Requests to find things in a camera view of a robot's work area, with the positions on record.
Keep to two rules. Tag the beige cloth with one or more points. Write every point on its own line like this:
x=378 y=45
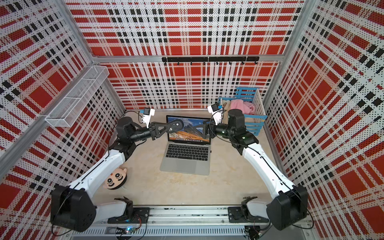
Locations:
x=230 y=105

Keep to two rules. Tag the cartoon face plush toy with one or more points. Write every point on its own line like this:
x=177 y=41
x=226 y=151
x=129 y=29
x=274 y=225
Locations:
x=116 y=179

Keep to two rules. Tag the blue white storage crate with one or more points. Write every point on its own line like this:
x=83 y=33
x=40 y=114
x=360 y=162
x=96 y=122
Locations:
x=249 y=101

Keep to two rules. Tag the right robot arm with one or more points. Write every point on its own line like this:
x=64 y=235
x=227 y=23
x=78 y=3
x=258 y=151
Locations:
x=289 y=203

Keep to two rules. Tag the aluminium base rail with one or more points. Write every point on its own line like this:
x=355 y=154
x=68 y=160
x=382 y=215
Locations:
x=176 y=222

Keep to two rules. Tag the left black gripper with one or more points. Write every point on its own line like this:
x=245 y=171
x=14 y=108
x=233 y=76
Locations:
x=157 y=133

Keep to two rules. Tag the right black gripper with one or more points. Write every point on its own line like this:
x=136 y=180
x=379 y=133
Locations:
x=211 y=125

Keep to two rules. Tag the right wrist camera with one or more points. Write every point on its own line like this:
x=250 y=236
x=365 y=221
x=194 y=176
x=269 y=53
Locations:
x=217 y=113

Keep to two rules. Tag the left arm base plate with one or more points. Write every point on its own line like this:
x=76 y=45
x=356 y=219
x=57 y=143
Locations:
x=138 y=215

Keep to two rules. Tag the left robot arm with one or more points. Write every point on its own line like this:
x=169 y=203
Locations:
x=72 y=207

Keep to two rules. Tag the green circuit board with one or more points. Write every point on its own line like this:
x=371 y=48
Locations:
x=125 y=231

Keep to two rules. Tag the black hook rail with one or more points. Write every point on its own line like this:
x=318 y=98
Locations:
x=209 y=59

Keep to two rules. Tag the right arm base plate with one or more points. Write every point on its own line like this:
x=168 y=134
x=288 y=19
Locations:
x=236 y=215

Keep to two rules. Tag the pink cloth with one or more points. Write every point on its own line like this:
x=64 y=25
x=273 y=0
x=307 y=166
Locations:
x=247 y=108

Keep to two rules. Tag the white wire mesh shelf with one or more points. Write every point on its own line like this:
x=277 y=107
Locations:
x=71 y=106

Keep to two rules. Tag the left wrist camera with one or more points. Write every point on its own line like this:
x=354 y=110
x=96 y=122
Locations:
x=147 y=114

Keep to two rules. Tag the silver laptop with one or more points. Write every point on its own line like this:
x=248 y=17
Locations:
x=185 y=152

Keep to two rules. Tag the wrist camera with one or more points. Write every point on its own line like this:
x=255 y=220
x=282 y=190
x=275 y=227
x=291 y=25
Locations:
x=147 y=114
x=217 y=113

